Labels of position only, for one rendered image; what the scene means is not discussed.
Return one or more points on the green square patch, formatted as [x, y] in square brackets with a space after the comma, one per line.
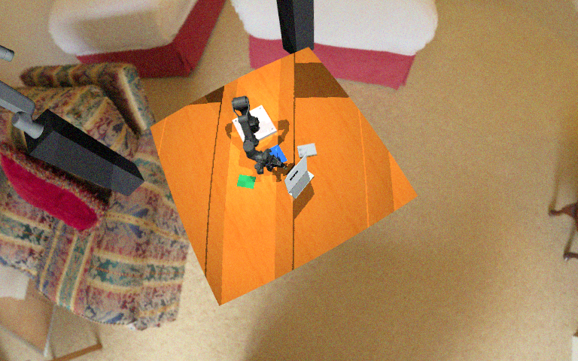
[246, 181]

